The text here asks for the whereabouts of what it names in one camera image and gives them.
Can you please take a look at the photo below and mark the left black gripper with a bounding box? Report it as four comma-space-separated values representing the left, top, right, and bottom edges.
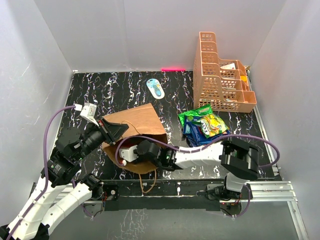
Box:
75, 114, 130, 160

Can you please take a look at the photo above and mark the brown paper bag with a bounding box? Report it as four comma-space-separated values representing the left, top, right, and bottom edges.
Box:
102, 103, 168, 175

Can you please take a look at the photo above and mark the dark blue Burts chilli bag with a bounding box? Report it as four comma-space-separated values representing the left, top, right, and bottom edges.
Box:
186, 124, 231, 147

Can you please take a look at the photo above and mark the green Chuba cassava chips bag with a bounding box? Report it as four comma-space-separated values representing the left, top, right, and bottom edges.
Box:
178, 104, 213, 127

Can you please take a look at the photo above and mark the yellow green snack bag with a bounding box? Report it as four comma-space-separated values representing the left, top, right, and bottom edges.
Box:
197, 113, 229, 138

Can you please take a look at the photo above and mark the blue Burts chips bag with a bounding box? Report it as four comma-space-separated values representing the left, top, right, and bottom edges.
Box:
183, 116, 198, 142

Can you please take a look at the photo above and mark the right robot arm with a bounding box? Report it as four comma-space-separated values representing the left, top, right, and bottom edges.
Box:
133, 137, 259, 201

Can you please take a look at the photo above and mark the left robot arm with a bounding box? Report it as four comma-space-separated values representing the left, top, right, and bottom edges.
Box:
0, 118, 129, 240

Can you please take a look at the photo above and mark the blue correction tape blister pack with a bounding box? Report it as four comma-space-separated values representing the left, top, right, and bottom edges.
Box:
146, 78, 165, 100

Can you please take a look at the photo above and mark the orange plastic file organizer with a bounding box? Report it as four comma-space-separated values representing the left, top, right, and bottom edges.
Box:
193, 31, 257, 113

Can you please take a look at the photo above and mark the white card in organizer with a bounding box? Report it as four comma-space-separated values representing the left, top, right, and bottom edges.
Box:
220, 62, 237, 70

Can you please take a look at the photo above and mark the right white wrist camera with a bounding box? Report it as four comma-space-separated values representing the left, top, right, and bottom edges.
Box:
119, 145, 139, 166

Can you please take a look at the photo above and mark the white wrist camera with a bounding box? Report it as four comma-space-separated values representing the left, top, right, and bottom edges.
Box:
74, 102, 99, 126
119, 145, 139, 166

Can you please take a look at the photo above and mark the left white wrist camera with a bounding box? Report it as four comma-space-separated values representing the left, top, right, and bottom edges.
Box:
74, 102, 99, 126

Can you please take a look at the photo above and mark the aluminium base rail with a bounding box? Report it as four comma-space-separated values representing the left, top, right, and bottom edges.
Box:
32, 179, 310, 240

